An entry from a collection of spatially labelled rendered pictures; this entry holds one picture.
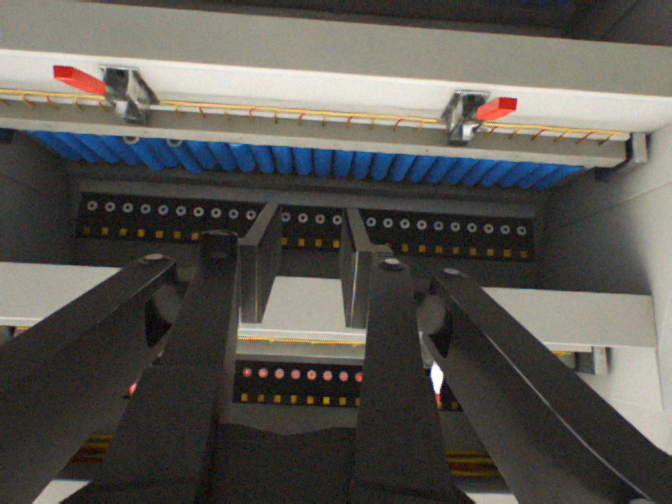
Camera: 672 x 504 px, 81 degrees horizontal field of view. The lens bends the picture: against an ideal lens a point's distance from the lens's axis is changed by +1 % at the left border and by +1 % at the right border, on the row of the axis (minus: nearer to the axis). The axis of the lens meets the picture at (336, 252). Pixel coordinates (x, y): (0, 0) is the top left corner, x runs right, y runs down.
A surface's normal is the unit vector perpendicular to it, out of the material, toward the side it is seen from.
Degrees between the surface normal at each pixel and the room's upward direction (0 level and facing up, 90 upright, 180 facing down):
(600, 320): 111
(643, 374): 90
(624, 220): 90
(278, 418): 90
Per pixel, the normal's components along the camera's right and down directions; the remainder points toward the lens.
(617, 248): -1.00, -0.05
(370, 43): 0.05, -0.19
